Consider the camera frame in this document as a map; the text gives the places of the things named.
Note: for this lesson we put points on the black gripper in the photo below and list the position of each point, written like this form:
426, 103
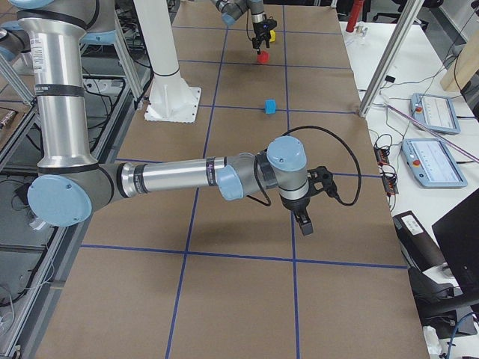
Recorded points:
258, 30
295, 205

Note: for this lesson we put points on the yellow block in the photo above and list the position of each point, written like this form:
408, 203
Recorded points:
272, 36

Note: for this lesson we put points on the red block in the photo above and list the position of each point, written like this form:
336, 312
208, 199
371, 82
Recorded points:
263, 57

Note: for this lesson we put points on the blue block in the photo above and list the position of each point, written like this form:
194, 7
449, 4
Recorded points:
270, 106

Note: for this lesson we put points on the orange circuit board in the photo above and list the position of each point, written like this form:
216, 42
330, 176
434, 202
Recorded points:
386, 169

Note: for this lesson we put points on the red bottle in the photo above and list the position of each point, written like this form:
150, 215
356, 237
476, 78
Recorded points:
354, 15

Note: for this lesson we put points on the black box with label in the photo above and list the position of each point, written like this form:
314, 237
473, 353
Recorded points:
417, 242

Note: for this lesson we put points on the near teach pendant tablet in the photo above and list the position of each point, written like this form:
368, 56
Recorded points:
432, 164

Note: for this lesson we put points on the teach pendant tablet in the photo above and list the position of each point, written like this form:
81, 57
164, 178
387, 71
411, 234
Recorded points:
432, 164
435, 112

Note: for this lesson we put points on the black monitor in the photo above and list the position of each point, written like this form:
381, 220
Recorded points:
457, 235

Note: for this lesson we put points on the far teach pendant tablet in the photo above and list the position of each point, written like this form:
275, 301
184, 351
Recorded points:
435, 112

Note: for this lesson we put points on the white pedestal base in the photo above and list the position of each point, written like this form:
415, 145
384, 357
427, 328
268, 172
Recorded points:
170, 98

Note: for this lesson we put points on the aluminium frame post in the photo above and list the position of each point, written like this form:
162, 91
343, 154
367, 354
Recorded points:
400, 31

